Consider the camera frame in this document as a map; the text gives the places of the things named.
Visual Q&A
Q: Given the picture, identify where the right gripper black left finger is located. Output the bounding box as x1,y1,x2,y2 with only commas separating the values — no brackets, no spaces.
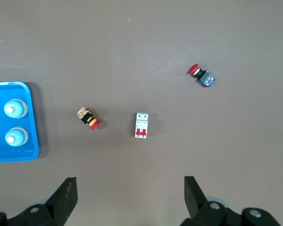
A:
0,178,78,226

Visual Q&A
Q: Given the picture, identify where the yellow red emergency stop switch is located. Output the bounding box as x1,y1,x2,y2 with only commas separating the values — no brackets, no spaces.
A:
75,107,102,131

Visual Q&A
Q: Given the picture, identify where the red mushroom push button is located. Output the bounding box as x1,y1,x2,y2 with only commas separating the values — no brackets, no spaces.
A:
188,63,216,88

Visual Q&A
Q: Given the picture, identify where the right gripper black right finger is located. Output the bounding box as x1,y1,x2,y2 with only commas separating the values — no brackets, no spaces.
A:
180,176,280,226

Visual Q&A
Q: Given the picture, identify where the blue desk bell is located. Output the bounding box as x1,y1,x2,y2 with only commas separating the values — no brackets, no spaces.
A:
3,98,29,119
4,126,29,147

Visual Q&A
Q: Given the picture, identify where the white red circuit breaker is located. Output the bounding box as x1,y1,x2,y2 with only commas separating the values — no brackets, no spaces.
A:
134,112,149,139

